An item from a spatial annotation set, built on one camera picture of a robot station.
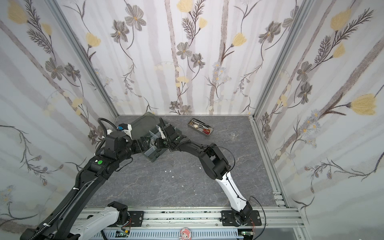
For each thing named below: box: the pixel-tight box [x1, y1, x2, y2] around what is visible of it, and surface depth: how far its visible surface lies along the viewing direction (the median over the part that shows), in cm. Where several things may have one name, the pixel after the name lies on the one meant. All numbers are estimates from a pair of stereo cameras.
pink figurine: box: [179, 227, 192, 240], surface depth 69 cm
